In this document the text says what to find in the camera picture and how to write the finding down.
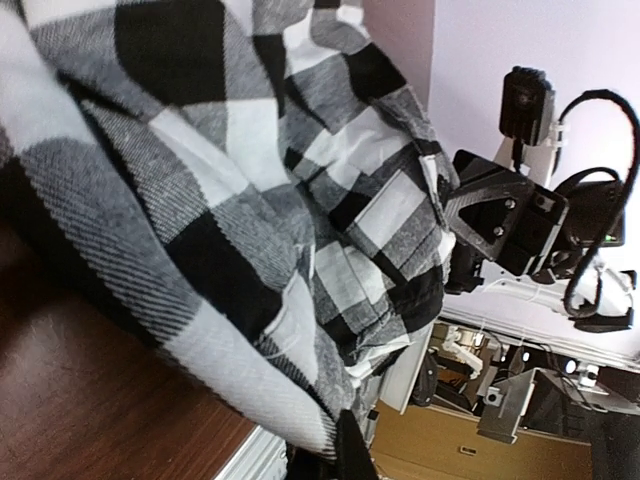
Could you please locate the background workshop clutter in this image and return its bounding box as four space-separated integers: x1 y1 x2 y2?
372 317 639 479

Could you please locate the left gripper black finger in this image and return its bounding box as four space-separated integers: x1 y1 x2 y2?
287 410 379 480

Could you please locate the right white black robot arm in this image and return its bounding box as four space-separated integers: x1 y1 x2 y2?
445 145 637 333

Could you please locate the black white plaid shirt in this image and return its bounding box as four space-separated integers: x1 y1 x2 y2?
1 1 458 460

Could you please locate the aluminium front rail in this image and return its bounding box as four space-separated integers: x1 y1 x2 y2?
214 426 288 480

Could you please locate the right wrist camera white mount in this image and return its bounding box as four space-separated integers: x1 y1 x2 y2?
494 66 563 187

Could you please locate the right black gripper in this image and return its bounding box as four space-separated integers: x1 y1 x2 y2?
444 150 569 295

